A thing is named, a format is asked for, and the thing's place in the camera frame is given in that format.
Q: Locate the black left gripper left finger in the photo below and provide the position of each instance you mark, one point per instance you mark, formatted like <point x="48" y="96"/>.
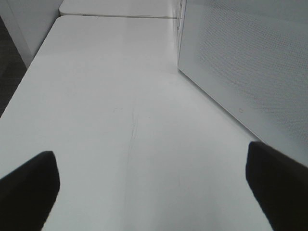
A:
<point x="28" y="194"/>

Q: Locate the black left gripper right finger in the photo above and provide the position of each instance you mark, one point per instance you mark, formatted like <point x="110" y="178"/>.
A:
<point x="280" y="186"/>

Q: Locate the white microwave door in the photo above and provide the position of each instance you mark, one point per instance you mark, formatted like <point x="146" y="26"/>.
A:
<point x="251" y="57"/>

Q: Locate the white adjacent table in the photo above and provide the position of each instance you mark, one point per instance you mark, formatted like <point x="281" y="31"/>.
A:
<point x="121" y="8"/>

